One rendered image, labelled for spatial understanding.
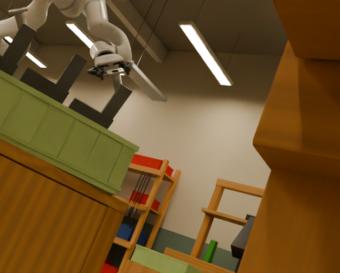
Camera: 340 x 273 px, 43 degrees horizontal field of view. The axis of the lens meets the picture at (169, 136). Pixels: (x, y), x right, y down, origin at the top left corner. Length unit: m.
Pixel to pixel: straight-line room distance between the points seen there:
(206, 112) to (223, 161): 1.02
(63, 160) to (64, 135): 0.07
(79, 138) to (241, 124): 5.98
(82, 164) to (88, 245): 0.25
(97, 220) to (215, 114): 6.22
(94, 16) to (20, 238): 0.95
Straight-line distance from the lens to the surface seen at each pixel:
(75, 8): 2.08
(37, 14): 2.05
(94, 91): 9.34
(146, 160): 6.97
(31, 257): 1.31
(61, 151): 1.29
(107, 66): 1.57
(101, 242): 1.40
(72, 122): 1.31
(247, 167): 6.83
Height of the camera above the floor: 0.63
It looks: 16 degrees up
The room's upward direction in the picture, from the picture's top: 22 degrees clockwise
